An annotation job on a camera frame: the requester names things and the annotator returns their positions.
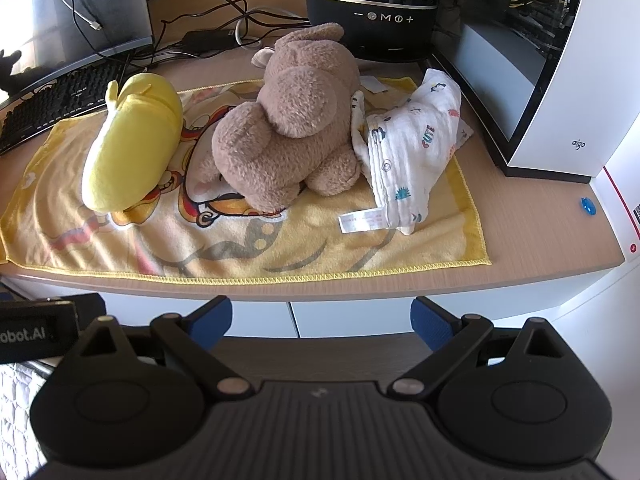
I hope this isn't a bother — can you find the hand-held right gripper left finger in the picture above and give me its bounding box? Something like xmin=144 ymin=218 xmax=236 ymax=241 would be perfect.
xmin=75 ymin=295 xmax=253 ymax=401

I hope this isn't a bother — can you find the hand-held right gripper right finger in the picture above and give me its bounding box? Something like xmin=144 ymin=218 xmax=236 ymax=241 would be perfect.
xmin=387 ymin=296 xmax=568 ymax=401

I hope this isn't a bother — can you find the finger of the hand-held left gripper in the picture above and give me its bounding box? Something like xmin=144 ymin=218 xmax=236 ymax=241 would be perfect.
xmin=75 ymin=293 xmax=107 ymax=333

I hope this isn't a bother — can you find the yellow banana plush toy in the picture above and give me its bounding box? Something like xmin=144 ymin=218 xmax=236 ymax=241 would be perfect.
xmin=81 ymin=71 xmax=183 ymax=212

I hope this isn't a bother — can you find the white printed baby cloth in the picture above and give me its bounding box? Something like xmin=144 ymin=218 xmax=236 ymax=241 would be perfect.
xmin=339 ymin=67 xmax=475 ymax=236

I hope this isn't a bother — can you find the brown teddy bear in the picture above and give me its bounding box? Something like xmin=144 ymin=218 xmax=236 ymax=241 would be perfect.
xmin=192 ymin=22 xmax=362 ymax=213

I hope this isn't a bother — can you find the white desk drawer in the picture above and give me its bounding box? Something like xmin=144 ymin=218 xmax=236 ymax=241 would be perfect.
xmin=100 ymin=300 xmax=291 ymax=337
xmin=292 ymin=301 xmax=568 ymax=339

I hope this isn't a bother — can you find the white quilted mattress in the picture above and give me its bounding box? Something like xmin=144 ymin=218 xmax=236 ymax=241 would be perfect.
xmin=0 ymin=360 xmax=61 ymax=480

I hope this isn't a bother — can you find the yellow cartoon printed towel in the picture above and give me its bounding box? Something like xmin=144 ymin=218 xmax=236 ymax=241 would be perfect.
xmin=0 ymin=76 xmax=492 ymax=281

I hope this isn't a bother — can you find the black keyboard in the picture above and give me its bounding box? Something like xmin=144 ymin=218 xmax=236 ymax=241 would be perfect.
xmin=0 ymin=55 xmax=133 ymax=156

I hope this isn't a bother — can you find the white box with red line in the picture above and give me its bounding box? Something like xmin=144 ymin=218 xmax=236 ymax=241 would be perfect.
xmin=590 ymin=160 xmax=640 ymax=261

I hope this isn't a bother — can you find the white computer case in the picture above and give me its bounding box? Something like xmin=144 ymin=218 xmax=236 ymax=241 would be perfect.
xmin=430 ymin=0 xmax=640 ymax=181

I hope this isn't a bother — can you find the black power adapter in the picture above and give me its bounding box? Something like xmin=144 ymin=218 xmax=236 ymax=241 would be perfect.
xmin=180 ymin=29 xmax=238 ymax=52

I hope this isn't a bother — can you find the curved computer monitor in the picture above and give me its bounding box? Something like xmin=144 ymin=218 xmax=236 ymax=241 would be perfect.
xmin=0 ymin=0 xmax=155 ymax=106

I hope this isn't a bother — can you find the black bag with strap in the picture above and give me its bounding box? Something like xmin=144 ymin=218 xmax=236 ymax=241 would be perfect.
xmin=306 ymin=0 xmax=441 ymax=63

